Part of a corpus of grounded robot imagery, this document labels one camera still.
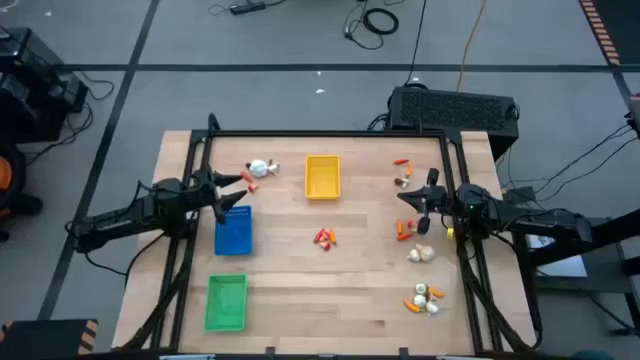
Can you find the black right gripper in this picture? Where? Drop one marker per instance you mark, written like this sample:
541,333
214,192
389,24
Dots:
437,200

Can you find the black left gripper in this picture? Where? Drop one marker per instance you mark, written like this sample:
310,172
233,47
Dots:
205,190

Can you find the toy pieces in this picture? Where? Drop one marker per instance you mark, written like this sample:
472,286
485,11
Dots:
401,182

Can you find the red toy mushroom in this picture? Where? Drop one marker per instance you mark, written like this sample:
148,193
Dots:
325,234
253,188
325,245
411,225

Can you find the small orange pepper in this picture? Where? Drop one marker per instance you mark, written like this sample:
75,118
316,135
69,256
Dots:
332,236
409,170

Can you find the long orange pepper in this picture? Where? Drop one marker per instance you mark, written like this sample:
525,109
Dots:
437,293
411,306
399,227

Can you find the small cream garlic bulb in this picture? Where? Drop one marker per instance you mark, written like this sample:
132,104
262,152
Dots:
273,168

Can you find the tan garlic bulb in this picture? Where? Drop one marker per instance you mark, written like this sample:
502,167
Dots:
426,253

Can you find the pale green mushroom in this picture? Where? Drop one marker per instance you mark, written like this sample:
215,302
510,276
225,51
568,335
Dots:
421,288

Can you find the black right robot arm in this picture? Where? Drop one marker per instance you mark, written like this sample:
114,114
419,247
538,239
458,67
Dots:
500,210

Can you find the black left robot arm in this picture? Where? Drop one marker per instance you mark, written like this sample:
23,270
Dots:
125,215

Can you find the large white garlic bulb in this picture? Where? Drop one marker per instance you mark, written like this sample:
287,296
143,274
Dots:
258,169

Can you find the blue plastic basket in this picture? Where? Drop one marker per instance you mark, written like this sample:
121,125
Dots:
235,235

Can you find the black perforated computer case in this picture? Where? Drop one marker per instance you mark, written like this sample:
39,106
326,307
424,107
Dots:
450,112

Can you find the yellow plastic basket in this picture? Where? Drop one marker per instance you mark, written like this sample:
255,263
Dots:
322,177

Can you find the green plastic basket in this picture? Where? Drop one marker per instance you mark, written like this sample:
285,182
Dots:
226,302

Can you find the white printed paper sheet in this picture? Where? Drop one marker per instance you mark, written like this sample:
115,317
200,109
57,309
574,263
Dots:
565,265

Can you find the black power strip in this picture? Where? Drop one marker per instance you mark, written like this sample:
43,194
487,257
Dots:
247,7

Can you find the black metal beam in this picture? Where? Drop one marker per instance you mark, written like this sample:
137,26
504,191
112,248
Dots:
610,227

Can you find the black and orange device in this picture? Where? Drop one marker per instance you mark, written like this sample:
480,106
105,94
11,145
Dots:
12,190

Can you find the black equipment stack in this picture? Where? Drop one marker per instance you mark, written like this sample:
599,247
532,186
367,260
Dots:
30,100

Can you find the black hazard striped mat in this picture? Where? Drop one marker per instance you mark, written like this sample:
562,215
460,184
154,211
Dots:
620,25

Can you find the black aluminium table frame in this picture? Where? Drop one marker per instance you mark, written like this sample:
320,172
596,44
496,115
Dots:
325,133

